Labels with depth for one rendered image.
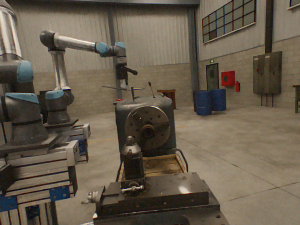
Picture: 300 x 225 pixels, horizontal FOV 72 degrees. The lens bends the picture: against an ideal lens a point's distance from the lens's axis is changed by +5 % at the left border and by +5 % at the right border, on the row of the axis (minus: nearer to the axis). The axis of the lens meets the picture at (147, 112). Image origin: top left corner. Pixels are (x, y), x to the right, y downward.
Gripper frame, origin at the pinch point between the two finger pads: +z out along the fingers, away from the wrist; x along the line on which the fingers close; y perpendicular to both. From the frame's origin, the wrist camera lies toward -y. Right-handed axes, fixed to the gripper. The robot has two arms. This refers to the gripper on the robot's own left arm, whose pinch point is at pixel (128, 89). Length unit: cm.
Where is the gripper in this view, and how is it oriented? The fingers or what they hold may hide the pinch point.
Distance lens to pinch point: 156.8
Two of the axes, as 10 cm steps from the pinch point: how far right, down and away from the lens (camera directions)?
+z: 1.0, 9.8, 1.4
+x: 0.3, 1.4, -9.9
